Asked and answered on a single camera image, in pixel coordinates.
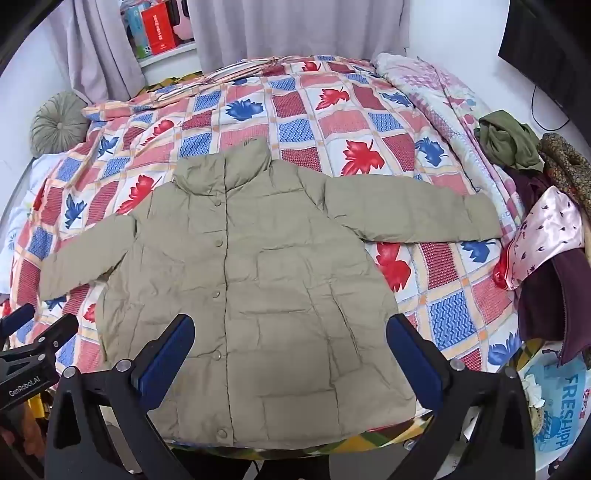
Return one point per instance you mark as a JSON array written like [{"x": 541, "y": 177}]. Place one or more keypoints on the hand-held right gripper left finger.
[{"x": 166, "y": 357}]

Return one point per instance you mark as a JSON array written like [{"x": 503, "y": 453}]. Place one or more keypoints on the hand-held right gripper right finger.
[{"x": 415, "y": 364}]

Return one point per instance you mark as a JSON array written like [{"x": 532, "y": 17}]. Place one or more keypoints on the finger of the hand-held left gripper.
[
  {"x": 53, "y": 333},
  {"x": 18, "y": 319}
]

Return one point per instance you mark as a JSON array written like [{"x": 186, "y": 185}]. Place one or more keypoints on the khaki puffer jacket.
[{"x": 258, "y": 277}]

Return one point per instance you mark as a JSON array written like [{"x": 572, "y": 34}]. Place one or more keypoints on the yellow plaid bedsheet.
[{"x": 369, "y": 445}]

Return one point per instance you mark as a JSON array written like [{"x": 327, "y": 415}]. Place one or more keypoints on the dark purple garment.
[{"x": 545, "y": 295}]

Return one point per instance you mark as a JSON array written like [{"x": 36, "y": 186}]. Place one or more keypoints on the blue white plastic bag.
[{"x": 558, "y": 401}]

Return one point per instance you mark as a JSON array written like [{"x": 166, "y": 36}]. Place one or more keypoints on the pink satin cloth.
[{"x": 545, "y": 230}]

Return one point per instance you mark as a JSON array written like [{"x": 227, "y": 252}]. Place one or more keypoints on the round green pleated cushion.
[{"x": 57, "y": 124}]

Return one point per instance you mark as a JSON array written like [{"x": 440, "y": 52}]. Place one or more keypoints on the olive green garment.
[{"x": 508, "y": 138}]

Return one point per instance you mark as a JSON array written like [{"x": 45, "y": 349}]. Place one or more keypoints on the brown patterned garment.
[{"x": 568, "y": 161}]

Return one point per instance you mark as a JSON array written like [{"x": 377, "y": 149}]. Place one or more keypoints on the leaf-print checked quilt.
[{"x": 300, "y": 120}]

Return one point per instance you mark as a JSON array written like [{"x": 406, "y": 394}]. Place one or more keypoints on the pink floral quilt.
[{"x": 434, "y": 87}]

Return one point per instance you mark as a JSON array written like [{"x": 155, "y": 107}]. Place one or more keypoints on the grey curtain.
[
  {"x": 295, "y": 27},
  {"x": 97, "y": 46}
]

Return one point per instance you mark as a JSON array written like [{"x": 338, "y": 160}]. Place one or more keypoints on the striped pink cloth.
[{"x": 221, "y": 74}]

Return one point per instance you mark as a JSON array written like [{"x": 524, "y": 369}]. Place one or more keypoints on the white shelf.
[{"x": 171, "y": 62}]

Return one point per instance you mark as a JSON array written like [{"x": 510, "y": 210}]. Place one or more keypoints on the blue box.
[{"x": 136, "y": 32}]

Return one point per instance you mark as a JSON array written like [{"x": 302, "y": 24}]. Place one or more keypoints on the red box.
[{"x": 159, "y": 30}]

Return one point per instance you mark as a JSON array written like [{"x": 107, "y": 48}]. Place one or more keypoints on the pink suitcase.
[{"x": 183, "y": 25}]

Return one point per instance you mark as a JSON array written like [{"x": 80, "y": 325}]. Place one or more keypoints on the black monitor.
[{"x": 540, "y": 46}]

